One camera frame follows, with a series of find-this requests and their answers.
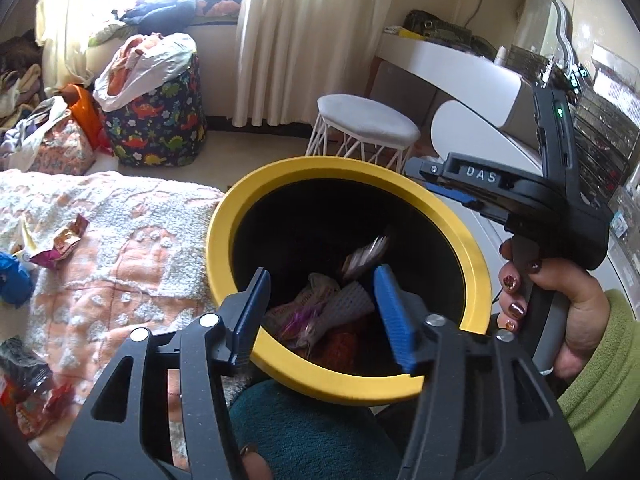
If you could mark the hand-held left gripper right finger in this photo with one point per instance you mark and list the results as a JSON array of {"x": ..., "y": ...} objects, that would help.
[{"x": 395, "y": 320}]

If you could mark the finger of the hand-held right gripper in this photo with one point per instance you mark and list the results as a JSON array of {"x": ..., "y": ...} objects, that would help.
[
  {"x": 465, "y": 200},
  {"x": 475, "y": 171}
]

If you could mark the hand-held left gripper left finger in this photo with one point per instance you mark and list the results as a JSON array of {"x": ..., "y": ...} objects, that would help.
[{"x": 247, "y": 320}]

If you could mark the red plastic bag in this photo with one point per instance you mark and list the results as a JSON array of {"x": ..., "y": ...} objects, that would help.
[{"x": 345, "y": 342}]

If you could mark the blurred striped wrapper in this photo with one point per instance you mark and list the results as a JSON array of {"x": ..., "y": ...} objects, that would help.
[{"x": 367, "y": 255}]

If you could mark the yellow-rimmed black trash bin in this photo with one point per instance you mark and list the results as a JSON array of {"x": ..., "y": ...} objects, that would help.
[{"x": 225, "y": 240}]

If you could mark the person's green sleeved right forearm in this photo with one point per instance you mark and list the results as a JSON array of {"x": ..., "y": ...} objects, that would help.
[{"x": 610, "y": 370}]

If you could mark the person's right hand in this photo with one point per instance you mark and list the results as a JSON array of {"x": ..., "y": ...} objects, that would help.
[{"x": 580, "y": 300}]

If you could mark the person's left hand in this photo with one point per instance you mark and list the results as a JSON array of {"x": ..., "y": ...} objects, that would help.
[{"x": 256, "y": 462}]

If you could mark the white drawer cabinet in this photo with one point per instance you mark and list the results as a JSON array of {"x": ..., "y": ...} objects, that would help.
[{"x": 470, "y": 130}]

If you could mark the crumpled pink printed wrapper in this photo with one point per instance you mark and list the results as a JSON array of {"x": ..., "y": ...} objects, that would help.
[{"x": 295, "y": 310}]

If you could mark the white waffle-patterned cone wrapper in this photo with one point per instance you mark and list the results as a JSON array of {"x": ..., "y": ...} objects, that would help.
[{"x": 345, "y": 305}]

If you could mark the white vanity desk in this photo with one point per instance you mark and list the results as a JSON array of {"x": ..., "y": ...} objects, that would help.
[{"x": 450, "y": 60}]

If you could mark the white bottle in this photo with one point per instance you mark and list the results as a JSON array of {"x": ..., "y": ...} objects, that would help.
[{"x": 501, "y": 55}]

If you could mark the dark mesh storage box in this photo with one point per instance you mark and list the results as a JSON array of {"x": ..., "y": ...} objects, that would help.
[{"x": 532, "y": 65}]

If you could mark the white stool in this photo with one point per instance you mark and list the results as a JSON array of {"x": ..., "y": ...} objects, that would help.
[{"x": 365, "y": 115}]

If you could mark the person's teal trouser leg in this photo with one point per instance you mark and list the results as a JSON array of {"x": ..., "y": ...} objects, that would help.
[{"x": 310, "y": 435}]

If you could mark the pink white plush blanket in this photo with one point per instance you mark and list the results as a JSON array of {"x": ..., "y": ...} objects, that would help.
[{"x": 135, "y": 240}]

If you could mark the black bag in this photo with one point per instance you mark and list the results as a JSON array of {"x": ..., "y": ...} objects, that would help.
[{"x": 440, "y": 25}]

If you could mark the yellow flat object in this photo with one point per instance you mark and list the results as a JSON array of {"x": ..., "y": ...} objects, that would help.
[{"x": 411, "y": 34}]

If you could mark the wavy framed mirror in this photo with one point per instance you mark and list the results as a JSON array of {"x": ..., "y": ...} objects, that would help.
[{"x": 542, "y": 22}]

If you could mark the purple yellow snack wrapper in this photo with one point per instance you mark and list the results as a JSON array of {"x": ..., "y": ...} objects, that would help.
[{"x": 57, "y": 245}]

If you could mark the dinosaur print laundry basket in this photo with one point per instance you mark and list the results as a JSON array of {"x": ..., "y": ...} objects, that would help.
[{"x": 160, "y": 130}]

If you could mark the cream curtain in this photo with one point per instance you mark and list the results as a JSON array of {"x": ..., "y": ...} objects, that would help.
[
  {"x": 310, "y": 35},
  {"x": 70, "y": 25}
]

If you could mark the red crumpled wrapper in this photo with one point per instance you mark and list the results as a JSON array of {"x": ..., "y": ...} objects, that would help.
[{"x": 42, "y": 410}]

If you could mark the black crumpled wrapper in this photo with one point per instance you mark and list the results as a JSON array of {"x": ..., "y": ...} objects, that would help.
[{"x": 22, "y": 365}]

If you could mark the blue plastic wrapper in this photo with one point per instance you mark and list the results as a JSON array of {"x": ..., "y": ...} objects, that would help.
[{"x": 15, "y": 280}]

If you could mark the floral fabric bag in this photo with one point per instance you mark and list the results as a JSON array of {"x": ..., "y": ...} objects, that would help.
[{"x": 62, "y": 147}]

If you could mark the orange plastic bag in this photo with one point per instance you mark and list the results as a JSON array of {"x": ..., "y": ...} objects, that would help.
[{"x": 85, "y": 110}]

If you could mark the white plastic bag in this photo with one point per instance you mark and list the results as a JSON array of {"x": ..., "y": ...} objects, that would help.
[{"x": 160, "y": 62}]

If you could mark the orange garment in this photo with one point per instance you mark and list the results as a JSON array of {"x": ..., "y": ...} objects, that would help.
[{"x": 122, "y": 67}]

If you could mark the white lilac garment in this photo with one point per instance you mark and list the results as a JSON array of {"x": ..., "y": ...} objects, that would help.
[{"x": 30, "y": 130}]

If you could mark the pile of dark jackets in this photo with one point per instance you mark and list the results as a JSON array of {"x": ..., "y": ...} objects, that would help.
[{"x": 170, "y": 10}]

